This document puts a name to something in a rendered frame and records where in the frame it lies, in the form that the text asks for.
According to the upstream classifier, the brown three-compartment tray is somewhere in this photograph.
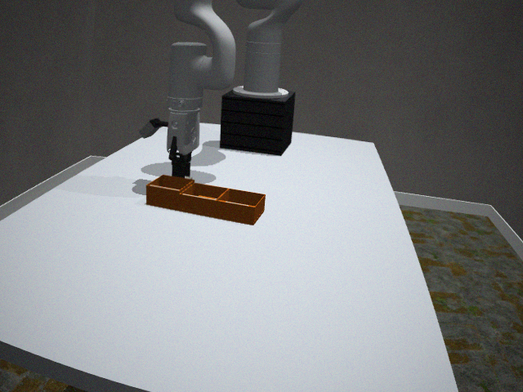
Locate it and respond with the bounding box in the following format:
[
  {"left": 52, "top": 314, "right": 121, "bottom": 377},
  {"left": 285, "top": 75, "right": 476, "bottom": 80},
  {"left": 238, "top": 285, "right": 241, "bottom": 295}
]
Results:
[{"left": 146, "top": 175, "right": 266, "bottom": 225}]

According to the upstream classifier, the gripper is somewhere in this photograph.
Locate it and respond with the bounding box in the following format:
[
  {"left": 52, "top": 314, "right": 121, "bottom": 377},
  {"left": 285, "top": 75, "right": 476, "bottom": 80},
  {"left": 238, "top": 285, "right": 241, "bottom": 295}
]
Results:
[{"left": 167, "top": 108, "right": 200, "bottom": 178}]

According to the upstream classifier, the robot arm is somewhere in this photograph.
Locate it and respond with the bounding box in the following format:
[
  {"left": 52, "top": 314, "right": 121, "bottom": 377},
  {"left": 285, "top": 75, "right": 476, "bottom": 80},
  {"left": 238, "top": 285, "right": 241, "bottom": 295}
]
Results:
[{"left": 139, "top": 0, "right": 303, "bottom": 139}]

